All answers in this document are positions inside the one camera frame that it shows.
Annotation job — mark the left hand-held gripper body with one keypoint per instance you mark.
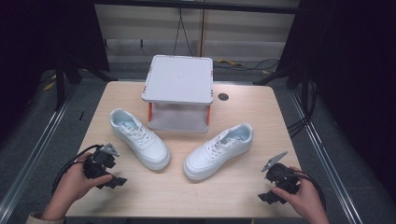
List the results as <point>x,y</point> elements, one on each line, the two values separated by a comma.
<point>98,163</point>

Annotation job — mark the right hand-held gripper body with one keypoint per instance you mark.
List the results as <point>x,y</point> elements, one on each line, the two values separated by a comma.
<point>283,177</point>

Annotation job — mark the white lace-up sneaker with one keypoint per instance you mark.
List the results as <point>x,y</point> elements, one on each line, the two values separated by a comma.
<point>214,152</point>
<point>146,146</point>

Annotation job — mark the white shoe rack orange posts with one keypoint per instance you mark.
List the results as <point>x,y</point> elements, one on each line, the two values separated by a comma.
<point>179,77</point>

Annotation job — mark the person's right hand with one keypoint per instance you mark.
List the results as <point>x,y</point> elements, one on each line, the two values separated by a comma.
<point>306,205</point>

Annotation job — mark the person's left hand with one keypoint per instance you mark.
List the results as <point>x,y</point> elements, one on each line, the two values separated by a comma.
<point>71,186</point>

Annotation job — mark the black metal stand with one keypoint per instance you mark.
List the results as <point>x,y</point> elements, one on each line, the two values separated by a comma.
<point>59,84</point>
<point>297,76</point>

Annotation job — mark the yellow tape strip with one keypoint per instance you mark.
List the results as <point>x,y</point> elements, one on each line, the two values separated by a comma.
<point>230,62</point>
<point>49,86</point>

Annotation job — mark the black round table grommet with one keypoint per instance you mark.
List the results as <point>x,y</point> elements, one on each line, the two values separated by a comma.
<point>223,96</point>

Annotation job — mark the dark curtain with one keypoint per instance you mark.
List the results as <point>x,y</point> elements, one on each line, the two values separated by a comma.
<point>351,77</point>
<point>37,37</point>

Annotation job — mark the black metal crossbeam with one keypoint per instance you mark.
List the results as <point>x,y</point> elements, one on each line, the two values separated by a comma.
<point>199,5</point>

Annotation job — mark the silver floor rail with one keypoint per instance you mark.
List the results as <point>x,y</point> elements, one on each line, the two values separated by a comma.
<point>37,149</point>
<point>327,165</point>

